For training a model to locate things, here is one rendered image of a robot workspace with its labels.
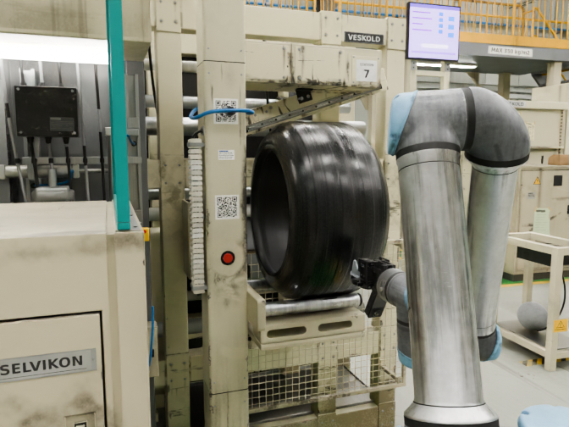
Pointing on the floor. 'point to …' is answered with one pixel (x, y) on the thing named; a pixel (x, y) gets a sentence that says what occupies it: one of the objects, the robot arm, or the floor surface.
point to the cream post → (239, 273)
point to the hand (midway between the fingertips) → (354, 274)
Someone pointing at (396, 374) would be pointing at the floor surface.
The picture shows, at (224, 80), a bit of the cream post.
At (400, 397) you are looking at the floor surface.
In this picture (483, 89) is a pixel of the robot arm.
